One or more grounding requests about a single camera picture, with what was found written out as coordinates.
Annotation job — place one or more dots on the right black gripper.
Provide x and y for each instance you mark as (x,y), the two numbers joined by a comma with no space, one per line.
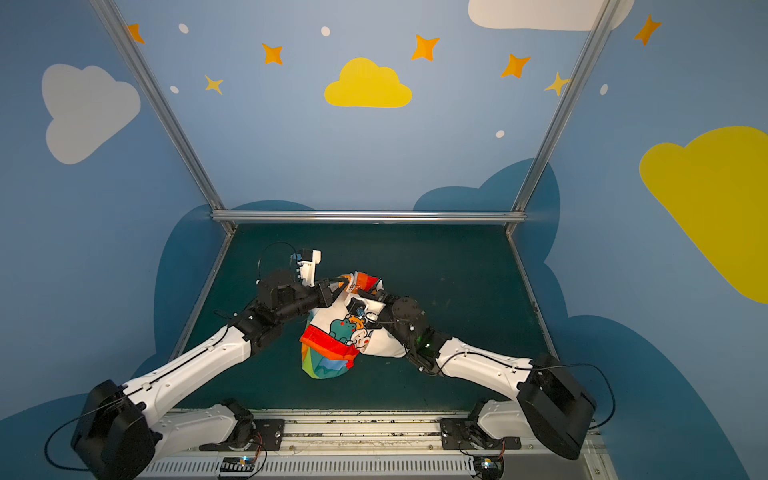
(358,308)

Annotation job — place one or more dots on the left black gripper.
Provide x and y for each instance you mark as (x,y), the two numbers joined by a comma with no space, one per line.
(324,291)

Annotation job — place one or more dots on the rainbow and white kids jacket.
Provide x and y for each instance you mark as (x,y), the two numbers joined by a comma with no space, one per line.
(331,342)

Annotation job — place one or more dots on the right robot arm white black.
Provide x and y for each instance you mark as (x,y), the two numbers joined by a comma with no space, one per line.
(542,396)

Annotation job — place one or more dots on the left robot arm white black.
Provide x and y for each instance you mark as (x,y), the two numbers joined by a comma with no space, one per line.
(124,428)

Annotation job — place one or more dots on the right small black connector box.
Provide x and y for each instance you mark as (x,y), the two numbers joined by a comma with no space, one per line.
(487,468)

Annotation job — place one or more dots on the left small circuit board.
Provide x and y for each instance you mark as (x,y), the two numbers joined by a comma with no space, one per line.
(237,467)

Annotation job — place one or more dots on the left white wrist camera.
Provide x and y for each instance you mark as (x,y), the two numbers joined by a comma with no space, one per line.
(306,262)

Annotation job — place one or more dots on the back horizontal aluminium rail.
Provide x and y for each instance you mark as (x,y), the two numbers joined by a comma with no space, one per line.
(373,217)

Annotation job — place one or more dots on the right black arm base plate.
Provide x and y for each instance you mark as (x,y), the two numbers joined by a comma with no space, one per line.
(465,434)

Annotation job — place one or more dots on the front aluminium rail frame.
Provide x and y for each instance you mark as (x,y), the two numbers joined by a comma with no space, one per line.
(401,444)

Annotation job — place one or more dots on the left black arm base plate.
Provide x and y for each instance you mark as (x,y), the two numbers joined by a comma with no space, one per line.
(264,434)

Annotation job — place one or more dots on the right side table edge rail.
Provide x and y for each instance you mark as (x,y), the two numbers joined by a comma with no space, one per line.
(509,232)

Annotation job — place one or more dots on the left slanted aluminium post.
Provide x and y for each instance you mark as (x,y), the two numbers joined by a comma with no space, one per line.
(113,22)

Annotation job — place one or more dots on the slanted aluminium post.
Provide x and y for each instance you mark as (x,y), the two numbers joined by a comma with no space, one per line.
(113,22)
(584,66)

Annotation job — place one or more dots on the right slanted aluminium post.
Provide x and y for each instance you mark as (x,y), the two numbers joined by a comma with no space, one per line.
(584,66)

